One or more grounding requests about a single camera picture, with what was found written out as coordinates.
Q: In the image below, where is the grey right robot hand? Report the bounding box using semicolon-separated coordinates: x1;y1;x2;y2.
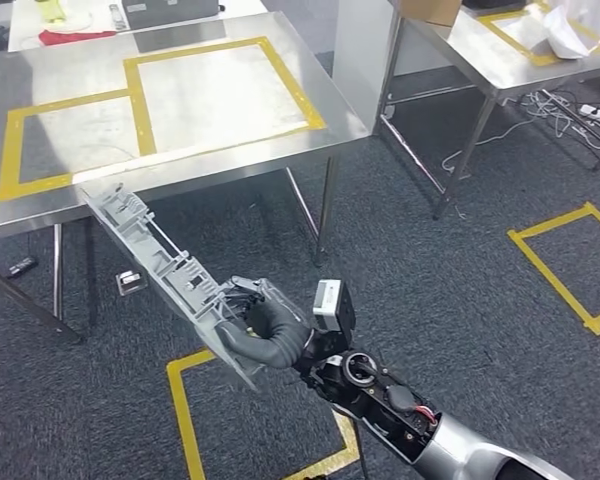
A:
215;276;311;369

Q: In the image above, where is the silver wheel cover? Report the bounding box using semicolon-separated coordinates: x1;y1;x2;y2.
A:
80;184;271;392

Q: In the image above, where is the steel workbench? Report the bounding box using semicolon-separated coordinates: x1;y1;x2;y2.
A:
0;9;371;346

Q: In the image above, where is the steel floor socket plate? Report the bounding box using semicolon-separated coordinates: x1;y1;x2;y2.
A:
116;269;148;297

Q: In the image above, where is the white cabinet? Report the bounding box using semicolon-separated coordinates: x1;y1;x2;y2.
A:
332;0;451;134

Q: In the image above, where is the white desk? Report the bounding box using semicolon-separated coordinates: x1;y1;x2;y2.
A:
7;0;268;53

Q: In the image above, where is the yellow floor tape square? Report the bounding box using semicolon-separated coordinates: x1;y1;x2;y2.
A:
507;201;600;337

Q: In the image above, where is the brown cardboard box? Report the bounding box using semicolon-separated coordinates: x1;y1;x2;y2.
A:
390;0;464;28

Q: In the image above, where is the steel table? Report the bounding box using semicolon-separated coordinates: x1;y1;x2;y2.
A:
375;0;600;221

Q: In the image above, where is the red cloth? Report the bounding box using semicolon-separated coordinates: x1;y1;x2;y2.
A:
38;29;117;48

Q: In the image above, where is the black device case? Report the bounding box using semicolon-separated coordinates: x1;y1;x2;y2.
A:
462;0;531;11

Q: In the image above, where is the yellow green small object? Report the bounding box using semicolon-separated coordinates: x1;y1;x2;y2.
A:
34;0;67;24

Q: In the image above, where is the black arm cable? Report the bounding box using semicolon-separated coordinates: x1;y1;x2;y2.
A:
352;423;371;480

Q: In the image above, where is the yellow tape frame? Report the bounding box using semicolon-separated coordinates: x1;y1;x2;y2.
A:
477;0;600;68
0;36;327;203

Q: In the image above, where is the white floor cable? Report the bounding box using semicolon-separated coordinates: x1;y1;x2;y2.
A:
440;89;600;177

